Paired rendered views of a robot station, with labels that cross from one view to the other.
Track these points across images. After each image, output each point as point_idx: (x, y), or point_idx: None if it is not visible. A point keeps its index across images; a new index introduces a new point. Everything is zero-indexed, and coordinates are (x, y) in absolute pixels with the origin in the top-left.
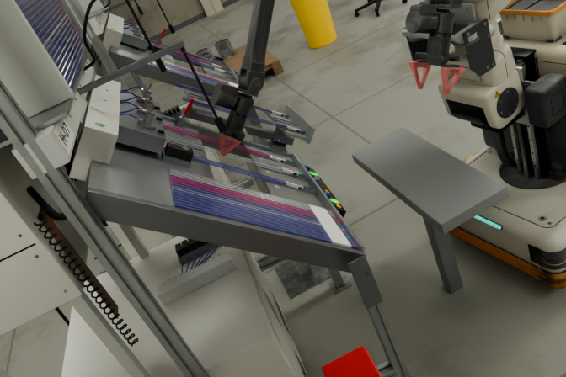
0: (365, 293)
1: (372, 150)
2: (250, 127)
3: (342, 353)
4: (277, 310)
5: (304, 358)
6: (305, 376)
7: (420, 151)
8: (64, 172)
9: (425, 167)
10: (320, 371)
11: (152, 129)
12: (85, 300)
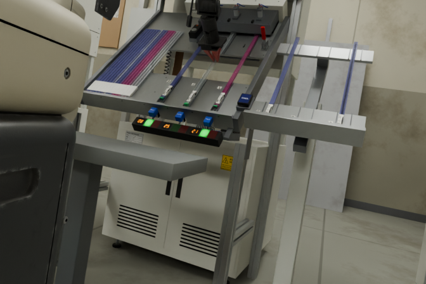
0: None
1: (182, 155)
2: (305, 103)
3: (147, 281)
4: (193, 217)
5: (177, 274)
6: (138, 217)
7: (104, 145)
8: None
9: (82, 138)
10: (155, 271)
11: None
12: (167, 62)
